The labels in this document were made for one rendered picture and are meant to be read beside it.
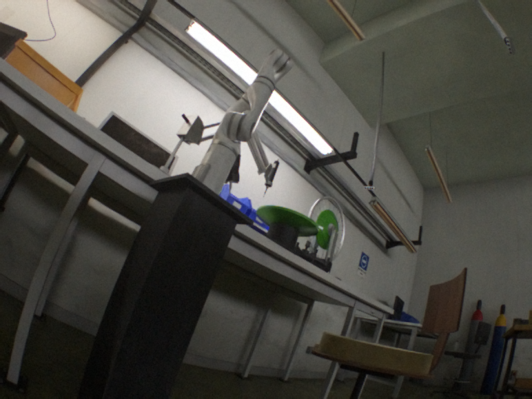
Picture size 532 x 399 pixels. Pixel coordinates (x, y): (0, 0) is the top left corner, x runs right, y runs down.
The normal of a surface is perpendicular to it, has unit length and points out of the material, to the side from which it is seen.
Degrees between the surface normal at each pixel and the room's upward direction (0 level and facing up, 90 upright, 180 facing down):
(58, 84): 94
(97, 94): 90
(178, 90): 90
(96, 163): 90
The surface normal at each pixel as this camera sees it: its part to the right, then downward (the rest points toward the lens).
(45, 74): 0.69, 0.02
